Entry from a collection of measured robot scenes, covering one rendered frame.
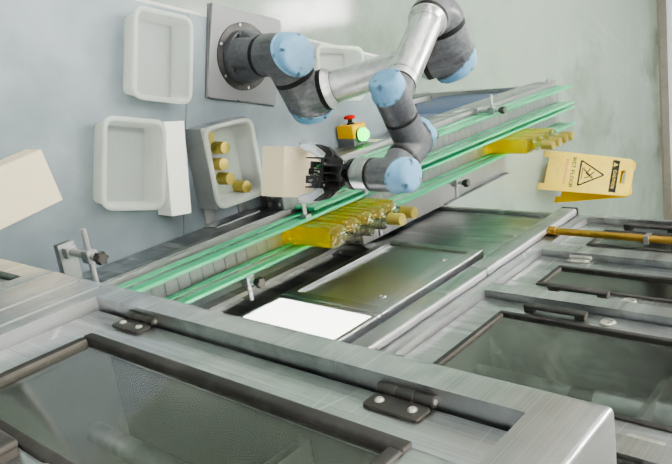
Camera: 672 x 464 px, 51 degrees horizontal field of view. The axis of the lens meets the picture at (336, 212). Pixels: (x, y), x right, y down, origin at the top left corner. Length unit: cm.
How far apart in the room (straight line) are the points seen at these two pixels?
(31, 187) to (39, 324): 68
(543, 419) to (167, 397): 37
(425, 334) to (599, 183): 370
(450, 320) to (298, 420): 108
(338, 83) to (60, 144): 72
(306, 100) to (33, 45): 69
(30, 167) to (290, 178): 57
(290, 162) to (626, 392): 87
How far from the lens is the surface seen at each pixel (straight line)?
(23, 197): 164
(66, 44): 178
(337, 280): 193
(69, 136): 177
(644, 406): 137
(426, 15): 171
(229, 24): 204
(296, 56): 189
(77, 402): 79
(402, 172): 145
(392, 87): 146
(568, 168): 527
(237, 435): 65
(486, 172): 288
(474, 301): 178
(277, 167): 167
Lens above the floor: 232
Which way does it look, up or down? 42 degrees down
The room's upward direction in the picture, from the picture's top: 95 degrees clockwise
